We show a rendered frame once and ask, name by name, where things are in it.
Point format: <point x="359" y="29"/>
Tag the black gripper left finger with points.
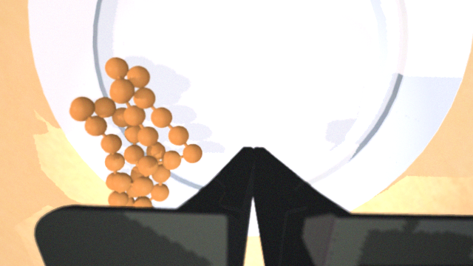
<point x="209" y="229"/>

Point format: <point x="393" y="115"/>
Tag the white round board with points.
<point x="346" y="93"/>

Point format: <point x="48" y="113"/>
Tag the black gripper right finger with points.
<point x="299" y="226"/>

